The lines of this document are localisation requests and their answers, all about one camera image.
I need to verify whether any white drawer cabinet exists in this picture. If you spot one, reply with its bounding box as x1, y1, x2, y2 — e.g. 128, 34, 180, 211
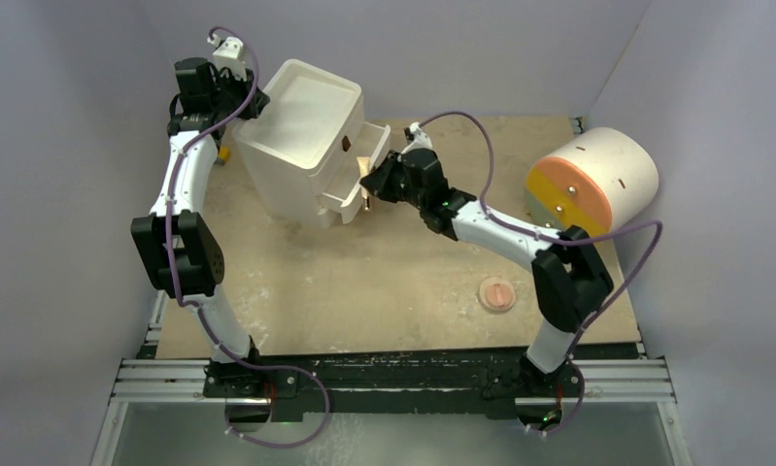
232, 59, 363, 227

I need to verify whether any small yellow block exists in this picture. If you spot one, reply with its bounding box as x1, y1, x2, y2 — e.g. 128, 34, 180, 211
215, 147, 231, 166

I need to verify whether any black aluminium base frame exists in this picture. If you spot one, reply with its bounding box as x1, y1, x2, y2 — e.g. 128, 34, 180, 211
92, 296, 692, 465

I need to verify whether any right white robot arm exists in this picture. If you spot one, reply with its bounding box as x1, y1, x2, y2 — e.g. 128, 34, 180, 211
360, 149, 614, 395

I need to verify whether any beige makeup tube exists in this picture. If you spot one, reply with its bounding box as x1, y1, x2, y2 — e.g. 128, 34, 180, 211
356, 157, 372, 212

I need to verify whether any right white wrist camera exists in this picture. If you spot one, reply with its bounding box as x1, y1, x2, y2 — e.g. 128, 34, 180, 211
401, 122, 433, 153

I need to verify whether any white cylinder orange face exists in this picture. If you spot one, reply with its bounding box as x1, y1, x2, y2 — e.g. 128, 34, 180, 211
524, 127, 659, 236

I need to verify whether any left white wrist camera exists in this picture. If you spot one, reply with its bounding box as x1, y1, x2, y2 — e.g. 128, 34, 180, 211
207, 35, 248, 82

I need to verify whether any white drawer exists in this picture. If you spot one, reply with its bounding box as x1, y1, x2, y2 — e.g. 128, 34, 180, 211
320, 122, 391, 224
309, 203, 341, 229
309, 96, 364, 194

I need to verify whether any round pink compact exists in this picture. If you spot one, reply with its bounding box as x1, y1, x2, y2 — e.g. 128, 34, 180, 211
477, 277, 517, 313

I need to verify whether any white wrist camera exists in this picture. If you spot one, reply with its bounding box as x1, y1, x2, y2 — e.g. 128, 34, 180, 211
401, 122, 433, 153
207, 35, 248, 82

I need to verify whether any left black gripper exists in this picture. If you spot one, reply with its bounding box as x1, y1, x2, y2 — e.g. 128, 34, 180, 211
213, 68, 271, 123

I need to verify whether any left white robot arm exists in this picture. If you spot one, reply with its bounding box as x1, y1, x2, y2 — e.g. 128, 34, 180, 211
130, 57, 265, 397

